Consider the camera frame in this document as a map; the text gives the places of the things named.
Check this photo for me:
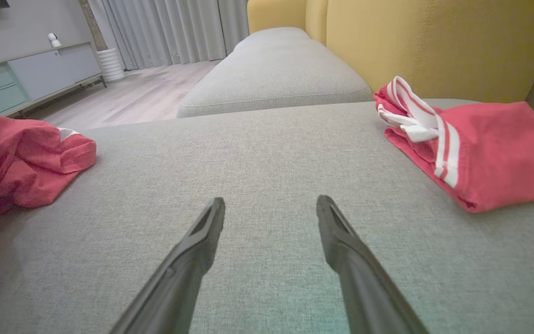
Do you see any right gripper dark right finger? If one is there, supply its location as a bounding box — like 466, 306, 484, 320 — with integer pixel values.
317, 195, 430, 334

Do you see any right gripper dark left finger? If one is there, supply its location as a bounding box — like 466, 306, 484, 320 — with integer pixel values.
109, 197, 227, 334

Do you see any red basketball jersey white trim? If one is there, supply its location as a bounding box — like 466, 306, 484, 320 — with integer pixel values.
374, 76, 534, 213

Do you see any red shorts white hem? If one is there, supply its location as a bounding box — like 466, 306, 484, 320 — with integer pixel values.
0, 109, 97, 260

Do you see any wide grey sofa seat cushion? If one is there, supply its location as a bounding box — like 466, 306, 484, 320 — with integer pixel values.
0, 98, 534, 334

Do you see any white ribbed cylinder appliance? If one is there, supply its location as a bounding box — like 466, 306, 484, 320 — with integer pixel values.
96, 48, 126, 83

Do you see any narrow grey sofa seat cushion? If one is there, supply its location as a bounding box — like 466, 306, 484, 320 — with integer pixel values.
177, 26, 374, 119

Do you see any pale grey tv cabinet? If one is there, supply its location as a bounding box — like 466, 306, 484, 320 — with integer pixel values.
0, 42, 108, 117

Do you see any grey pleated curtain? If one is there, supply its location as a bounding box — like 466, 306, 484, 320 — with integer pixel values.
89, 0, 250, 71

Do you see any wide yellow sofa backrest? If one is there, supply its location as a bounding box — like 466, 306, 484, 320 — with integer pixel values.
325, 0, 534, 103

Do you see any narrow yellow sofa backrest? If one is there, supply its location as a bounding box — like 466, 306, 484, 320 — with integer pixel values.
247, 0, 329, 46

